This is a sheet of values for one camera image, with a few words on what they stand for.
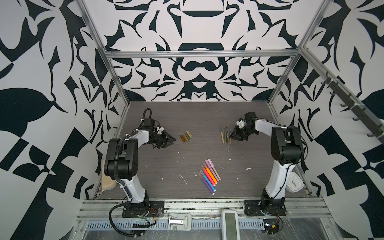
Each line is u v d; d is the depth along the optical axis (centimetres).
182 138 99
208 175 85
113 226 67
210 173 85
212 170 87
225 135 102
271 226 71
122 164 49
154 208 74
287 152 54
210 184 81
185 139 99
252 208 74
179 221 69
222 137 99
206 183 82
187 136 100
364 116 55
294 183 79
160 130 89
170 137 90
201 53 90
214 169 87
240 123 97
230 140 99
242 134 89
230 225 66
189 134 102
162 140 85
